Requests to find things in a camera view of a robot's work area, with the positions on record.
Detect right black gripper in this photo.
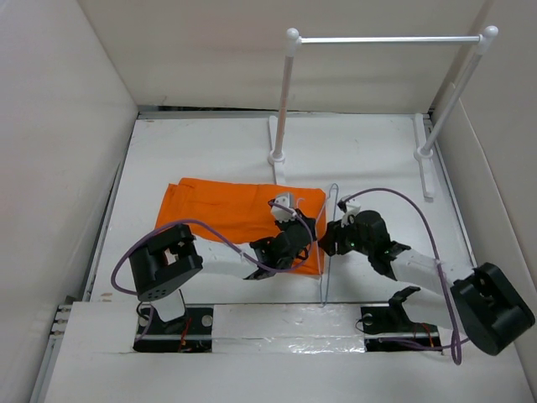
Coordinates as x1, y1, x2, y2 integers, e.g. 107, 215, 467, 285
316, 212, 373, 256

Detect light blue wire hanger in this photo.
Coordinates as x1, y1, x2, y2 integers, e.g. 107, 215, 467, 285
314, 182, 341, 309

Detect orange trousers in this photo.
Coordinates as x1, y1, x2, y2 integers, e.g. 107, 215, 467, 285
155, 178, 326, 249

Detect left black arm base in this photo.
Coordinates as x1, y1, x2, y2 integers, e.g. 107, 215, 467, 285
133, 305, 214, 353

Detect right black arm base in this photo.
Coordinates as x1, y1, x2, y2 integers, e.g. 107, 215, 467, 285
355, 286, 441, 353

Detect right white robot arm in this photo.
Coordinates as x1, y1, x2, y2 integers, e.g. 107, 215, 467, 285
320, 210, 535, 356

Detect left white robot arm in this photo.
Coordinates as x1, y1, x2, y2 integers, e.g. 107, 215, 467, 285
124, 210, 316, 333

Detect white clothes rack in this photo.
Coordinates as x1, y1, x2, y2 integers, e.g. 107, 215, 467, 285
268, 25, 499, 201

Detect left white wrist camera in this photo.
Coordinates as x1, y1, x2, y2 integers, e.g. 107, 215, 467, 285
268, 191, 298, 223

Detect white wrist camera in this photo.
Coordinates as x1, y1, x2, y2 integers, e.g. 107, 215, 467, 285
268, 191, 298, 223
337, 196, 362, 228

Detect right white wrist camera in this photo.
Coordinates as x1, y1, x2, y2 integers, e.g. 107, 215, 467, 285
337, 196, 362, 228

